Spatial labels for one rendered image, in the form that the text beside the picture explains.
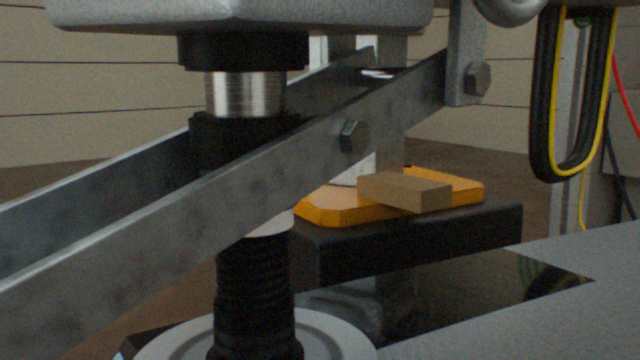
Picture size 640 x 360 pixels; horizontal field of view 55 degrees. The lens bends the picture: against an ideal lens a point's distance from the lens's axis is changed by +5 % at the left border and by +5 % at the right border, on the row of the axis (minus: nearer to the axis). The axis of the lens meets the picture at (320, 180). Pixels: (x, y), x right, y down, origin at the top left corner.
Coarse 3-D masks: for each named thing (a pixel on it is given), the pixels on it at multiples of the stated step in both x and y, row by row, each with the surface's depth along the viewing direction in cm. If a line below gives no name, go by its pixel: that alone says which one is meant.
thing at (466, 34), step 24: (456, 0) 52; (552, 0) 74; (576, 0) 76; (600, 0) 78; (624, 0) 82; (456, 24) 52; (480, 24) 54; (336, 48) 64; (456, 48) 52; (480, 48) 55; (456, 72) 53; (456, 96) 53
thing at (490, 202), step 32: (384, 224) 129; (416, 224) 130; (448, 224) 135; (480, 224) 140; (512, 224) 146; (288, 256) 130; (320, 256) 119; (352, 256) 122; (384, 256) 127; (416, 256) 132; (448, 256) 137
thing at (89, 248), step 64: (320, 128) 44; (384, 128) 50; (64, 192) 42; (128, 192) 45; (192, 192) 36; (256, 192) 40; (0, 256) 39; (64, 256) 31; (128, 256) 34; (192, 256) 37; (0, 320) 29; (64, 320) 31
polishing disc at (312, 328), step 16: (192, 320) 58; (208, 320) 58; (304, 320) 58; (320, 320) 58; (336, 320) 58; (160, 336) 55; (176, 336) 55; (192, 336) 55; (208, 336) 55; (304, 336) 55; (320, 336) 55; (336, 336) 55; (352, 336) 55; (144, 352) 53; (160, 352) 52; (176, 352) 52; (192, 352) 52; (304, 352) 52; (320, 352) 52; (336, 352) 52; (352, 352) 52; (368, 352) 52
